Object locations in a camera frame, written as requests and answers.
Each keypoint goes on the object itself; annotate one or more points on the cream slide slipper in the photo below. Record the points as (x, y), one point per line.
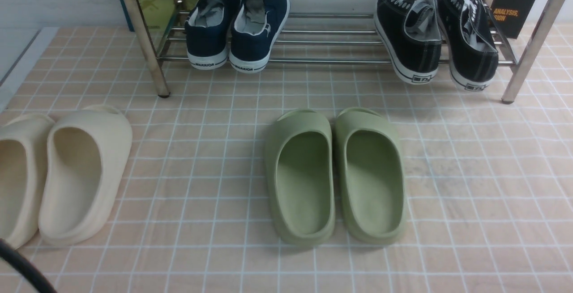
(87, 153)
(23, 171)

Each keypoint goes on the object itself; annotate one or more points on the black box orange text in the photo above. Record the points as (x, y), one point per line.
(511, 15)

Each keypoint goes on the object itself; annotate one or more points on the green slide slipper right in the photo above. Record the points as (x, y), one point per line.
(371, 176)

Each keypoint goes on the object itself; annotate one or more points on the silver metal shoe rack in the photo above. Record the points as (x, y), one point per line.
(155, 56)

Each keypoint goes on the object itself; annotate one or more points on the cream slide slipper far left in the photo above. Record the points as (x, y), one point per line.
(23, 171)

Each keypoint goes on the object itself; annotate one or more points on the green slide slipper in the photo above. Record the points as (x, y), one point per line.
(299, 175)
(371, 176)

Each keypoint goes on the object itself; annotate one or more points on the navy slip-on shoe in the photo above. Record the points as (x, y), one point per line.
(256, 28)
(206, 30)

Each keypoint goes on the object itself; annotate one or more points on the black canvas sneaker right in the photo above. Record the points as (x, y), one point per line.
(474, 57)

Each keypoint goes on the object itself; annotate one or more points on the black canvas sneaker left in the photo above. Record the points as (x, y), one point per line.
(411, 35)

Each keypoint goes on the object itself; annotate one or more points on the black canvas sneaker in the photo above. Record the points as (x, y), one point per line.
(474, 57)
(411, 35)

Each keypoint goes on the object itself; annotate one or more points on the green slide slipper left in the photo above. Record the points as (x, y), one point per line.
(299, 175)

